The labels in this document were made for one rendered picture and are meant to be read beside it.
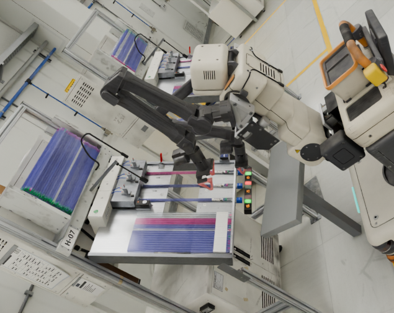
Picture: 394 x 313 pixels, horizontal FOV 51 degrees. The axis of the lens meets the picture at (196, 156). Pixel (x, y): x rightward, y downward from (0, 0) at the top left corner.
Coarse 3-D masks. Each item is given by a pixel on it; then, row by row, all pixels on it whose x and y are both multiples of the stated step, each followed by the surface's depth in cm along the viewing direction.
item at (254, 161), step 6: (216, 138) 262; (222, 138) 260; (234, 150) 265; (246, 150) 269; (252, 156) 269; (252, 162) 270; (258, 162) 270; (264, 162) 276; (258, 168) 273; (264, 168) 273; (264, 174) 275; (312, 180) 294; (306, 186) 296; (312, 186) 290; (318, 186) 284; (318, 192) 281
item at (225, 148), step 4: (224, 140) 211; (228, 140) 210; (236, 140) 204; (240, 140) 204; (220, 144) 210; (224, 144) 209; (228, 144) 209; (236, 144) 206; (220, 148) 210; (224, 148) 209; (228, 148) 209; (220, 152) 211; (224, 152) 210; (228, 152) 210; (232, 152) 213
